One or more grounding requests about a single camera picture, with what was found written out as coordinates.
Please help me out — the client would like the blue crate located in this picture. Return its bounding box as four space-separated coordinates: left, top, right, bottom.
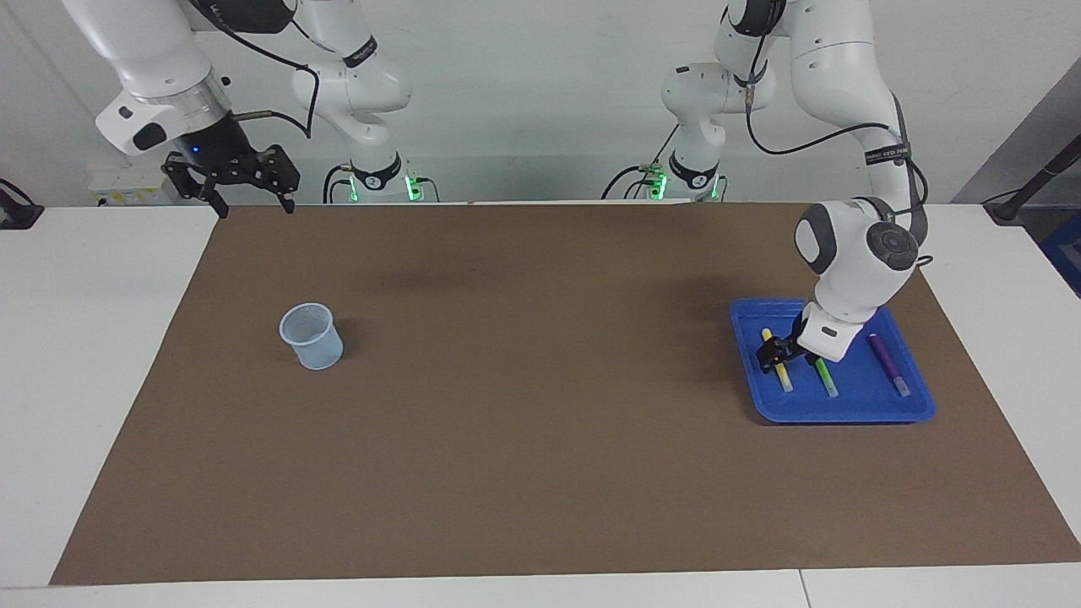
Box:
1039 211 1081 298

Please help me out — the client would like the yellow marker pen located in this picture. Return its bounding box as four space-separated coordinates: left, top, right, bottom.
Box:
762 328 795 393

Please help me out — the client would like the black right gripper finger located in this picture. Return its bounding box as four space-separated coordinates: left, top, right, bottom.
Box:
162 154 229 219
258 145 301 214

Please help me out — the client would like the black clamp base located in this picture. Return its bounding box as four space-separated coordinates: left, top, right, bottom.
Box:
0 179 45 231

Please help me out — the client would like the brown table mat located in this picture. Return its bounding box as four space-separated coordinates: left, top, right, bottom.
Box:
49 201 1081 586

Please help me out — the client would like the translucent plastic cup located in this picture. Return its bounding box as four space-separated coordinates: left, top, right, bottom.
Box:
279 302 345 371

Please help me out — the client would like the white power strip box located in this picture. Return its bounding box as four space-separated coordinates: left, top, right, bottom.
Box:
89 165 182 208

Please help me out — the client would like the black stand pole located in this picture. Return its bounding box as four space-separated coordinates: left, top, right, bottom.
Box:
984 135 1081 225

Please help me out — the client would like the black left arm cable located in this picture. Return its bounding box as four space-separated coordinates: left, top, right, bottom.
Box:
743 0 932 269

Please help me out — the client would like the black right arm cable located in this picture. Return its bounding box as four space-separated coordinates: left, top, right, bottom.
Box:
190 0 322 140

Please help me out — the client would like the blue plastic tray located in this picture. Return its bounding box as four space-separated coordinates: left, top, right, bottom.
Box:
729 297 937 425

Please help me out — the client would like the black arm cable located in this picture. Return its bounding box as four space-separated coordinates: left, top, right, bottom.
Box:
190 0 322 140
743 0 932 269

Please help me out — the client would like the purple marker pen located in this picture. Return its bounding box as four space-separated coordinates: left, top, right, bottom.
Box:
867 333 913 398

